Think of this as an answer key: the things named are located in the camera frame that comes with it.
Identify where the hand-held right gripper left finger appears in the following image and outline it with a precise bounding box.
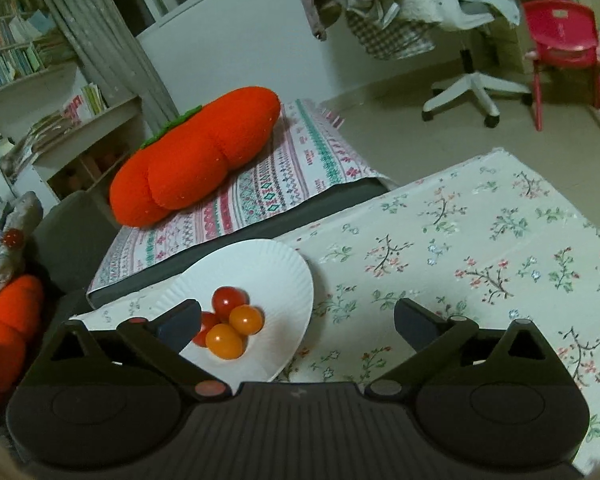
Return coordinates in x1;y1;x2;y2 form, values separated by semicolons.
29;298;234;403

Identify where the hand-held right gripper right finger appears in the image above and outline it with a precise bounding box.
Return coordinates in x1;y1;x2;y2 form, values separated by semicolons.
362;297;577;402

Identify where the red cherry tomato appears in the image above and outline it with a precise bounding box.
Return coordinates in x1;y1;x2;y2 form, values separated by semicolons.
212;286;251;321
192;311;221;347

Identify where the orange cherry tomato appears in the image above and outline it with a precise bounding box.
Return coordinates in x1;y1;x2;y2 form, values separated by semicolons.
205;323;246;360
228;305;265;336

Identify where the white paper plate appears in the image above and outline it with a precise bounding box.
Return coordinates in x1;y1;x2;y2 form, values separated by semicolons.
152;240;315;383

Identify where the floral tablecloth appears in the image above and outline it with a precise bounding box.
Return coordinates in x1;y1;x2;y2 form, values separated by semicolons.
74;147;600;480

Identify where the grey sofa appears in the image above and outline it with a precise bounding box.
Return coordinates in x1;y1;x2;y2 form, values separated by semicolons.
30;190;127;321

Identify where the grey mattress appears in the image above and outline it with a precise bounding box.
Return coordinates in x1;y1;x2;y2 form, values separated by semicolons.
87;176;397;311

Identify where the orange persimmon plush cushion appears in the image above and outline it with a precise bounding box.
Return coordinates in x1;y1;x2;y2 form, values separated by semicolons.
0;274;46;395
109;87;282;228

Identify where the silver bag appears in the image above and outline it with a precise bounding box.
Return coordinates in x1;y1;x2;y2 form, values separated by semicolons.
0;191;44;291

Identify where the striped patterned cloth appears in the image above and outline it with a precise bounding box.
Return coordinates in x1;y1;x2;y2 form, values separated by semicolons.
87;99;387;295

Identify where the pile of lying books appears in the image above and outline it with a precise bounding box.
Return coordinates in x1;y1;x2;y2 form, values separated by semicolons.
0;82;109;173

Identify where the white bookshelf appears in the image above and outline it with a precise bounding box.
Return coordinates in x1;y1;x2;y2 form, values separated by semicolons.
0;0;147;206

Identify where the white office chair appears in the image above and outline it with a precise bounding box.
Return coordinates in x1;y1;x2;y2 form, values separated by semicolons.
422;0;534;129

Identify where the grey curtain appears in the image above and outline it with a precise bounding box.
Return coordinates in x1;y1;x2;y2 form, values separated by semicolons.
27;0;182;133

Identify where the checkered cloth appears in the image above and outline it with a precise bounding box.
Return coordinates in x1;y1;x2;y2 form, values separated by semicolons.
345;7;437;59

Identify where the row of upright books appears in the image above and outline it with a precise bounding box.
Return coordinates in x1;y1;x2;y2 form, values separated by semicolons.
0;0;57;95

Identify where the red plastic chair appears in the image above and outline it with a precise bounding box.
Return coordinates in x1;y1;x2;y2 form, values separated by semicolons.
522;0;600;142

